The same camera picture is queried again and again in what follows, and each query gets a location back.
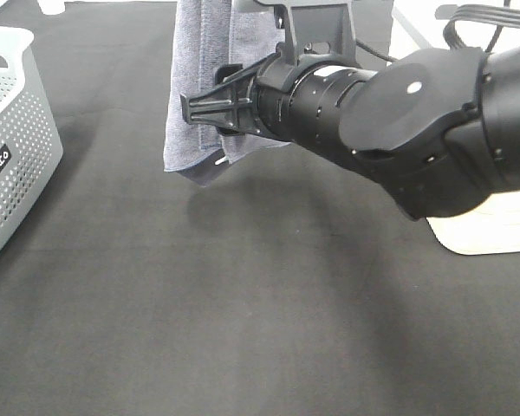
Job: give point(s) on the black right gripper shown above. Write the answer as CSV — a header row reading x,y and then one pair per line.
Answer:
x,y
230,106

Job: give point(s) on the grey-blue microfibre towel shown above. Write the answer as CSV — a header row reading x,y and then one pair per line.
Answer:
x,y
208,35

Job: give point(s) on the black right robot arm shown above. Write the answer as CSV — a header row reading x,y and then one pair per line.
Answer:
x,y
438,130

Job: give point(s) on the black table cloth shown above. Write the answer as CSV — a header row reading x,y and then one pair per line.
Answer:
x,y
287,287

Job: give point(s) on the white object at table edge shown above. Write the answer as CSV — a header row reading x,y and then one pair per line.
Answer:
x,y
52,7

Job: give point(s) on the grey perforated plastic basket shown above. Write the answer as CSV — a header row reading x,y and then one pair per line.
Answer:
x,y
30,146

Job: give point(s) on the white basket with grey rim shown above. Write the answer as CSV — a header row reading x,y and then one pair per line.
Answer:
x,y
494,226

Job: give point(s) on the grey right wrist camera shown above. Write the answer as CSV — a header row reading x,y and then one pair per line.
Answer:
x,y
315,29

